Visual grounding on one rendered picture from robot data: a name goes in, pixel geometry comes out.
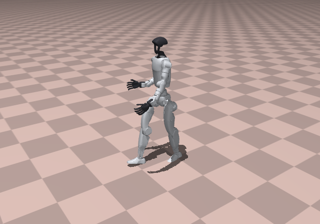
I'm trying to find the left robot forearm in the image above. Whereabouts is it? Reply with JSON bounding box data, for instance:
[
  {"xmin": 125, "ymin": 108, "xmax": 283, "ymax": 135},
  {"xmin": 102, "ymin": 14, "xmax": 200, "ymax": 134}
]
[{"xmin": 150, "ymin": 82, "xmax": 166, "ymax": 106}]

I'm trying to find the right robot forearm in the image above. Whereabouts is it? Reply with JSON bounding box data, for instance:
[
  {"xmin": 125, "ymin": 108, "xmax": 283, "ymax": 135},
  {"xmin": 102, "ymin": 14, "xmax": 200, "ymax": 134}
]
[{"xmin": 141, "ymin": 77, "xmax": 154, "ymax": 87}]

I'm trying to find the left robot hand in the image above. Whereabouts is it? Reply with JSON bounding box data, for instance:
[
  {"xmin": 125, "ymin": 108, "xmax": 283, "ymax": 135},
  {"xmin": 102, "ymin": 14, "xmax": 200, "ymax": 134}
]
[{"xmin": 134, "ymin": 99, "xmax": 153, "ymax": 115}]

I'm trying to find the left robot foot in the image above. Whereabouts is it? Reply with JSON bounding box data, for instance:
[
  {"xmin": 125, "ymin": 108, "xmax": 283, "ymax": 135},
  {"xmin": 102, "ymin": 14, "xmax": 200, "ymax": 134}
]
[{"xmin": 167, "ymin": 152, "xmax": 182, "ymax": 162}]

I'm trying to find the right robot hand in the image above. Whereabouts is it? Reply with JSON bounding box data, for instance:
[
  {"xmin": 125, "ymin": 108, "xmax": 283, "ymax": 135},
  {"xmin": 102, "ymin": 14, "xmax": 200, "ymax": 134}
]
[{"xmin": 127, "ymin": 79, "xmax": 145, "ymax": 90}]

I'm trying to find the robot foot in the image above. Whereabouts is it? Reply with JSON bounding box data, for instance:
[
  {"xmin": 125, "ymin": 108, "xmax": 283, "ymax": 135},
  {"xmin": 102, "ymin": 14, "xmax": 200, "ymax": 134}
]
[
  {"xmin": 127, "ymin": 157, "xmax": 146, "ymax": 164},
  {"xmin": 167, "ymin": 152, "xmax": 182, "ymax": 162}
]

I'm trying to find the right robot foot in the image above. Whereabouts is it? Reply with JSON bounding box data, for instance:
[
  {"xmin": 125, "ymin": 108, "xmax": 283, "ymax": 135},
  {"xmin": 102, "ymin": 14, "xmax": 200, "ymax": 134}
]
[{"xmin": 127, "ymin": 157, "xmax": 146, "ymax": 164}]

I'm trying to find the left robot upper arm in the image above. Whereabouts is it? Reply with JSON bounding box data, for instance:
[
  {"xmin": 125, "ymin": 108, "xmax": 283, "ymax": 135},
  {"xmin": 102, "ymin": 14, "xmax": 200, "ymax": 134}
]
[{"xmin": 156, "ymin": 60, "xmax": 172, "ymax": 88}]

